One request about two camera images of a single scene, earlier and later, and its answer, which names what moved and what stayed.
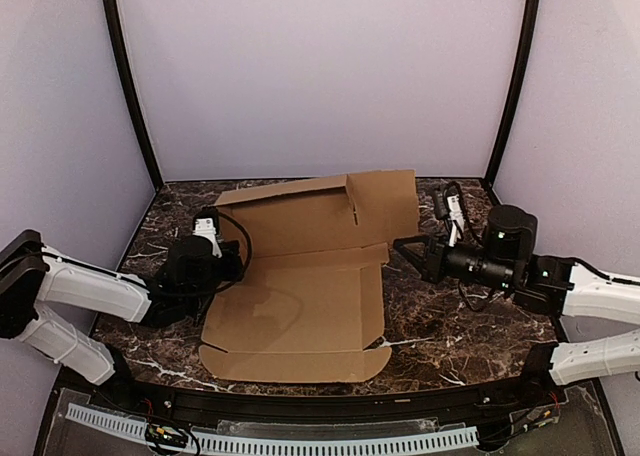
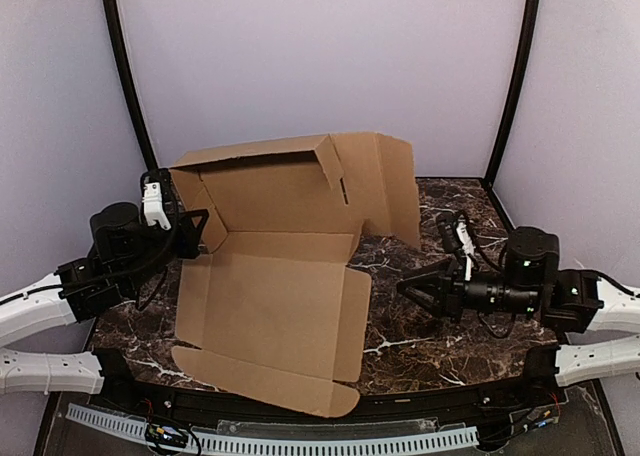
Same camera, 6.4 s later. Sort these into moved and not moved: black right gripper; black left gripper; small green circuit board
Moved: black left gripper; black right gripper
Not moved: small green circuit board
